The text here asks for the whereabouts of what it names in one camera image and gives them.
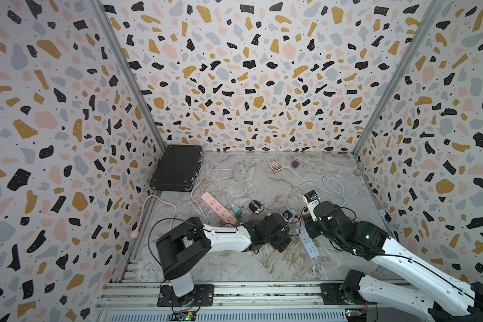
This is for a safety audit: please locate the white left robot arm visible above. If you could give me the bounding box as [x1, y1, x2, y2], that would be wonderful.
[147, 213, 291, 299]

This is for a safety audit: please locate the black briefcase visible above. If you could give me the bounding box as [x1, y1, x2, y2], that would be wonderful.
[150, 144, 203, 192]

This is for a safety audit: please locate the white power strip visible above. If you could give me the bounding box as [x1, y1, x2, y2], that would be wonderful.
[291, 209, 320, 260]

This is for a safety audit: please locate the playing card box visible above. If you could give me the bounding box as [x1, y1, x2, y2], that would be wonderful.
[266, 158, 283, 173]

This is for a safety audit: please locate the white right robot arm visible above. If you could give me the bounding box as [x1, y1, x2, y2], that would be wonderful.
[304, 195, 483, 321]

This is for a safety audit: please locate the aluminium corner post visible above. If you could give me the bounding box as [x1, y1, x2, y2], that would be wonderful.
[352, 0, 444, 158]
[88, 0, 165, 155]

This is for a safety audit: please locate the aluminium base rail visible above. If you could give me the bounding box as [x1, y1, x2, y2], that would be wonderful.
[94, 281, 421, 321]

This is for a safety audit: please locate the white power strip cable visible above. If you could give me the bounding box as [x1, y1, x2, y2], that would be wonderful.
[284, 175, 346, 212]

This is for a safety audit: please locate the aluminium corner post right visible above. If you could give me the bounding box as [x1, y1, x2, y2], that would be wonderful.
[352, 0, 444, 158]

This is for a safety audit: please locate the aluminium corner post left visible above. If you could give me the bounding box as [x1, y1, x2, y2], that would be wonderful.
[88, 0, 165, 155]

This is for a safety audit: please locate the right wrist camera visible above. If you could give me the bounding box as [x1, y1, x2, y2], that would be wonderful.
[303, 191, 319, 222]

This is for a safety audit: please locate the pink power strip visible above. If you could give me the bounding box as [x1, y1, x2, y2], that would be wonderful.
[201, 192, 238, 225]

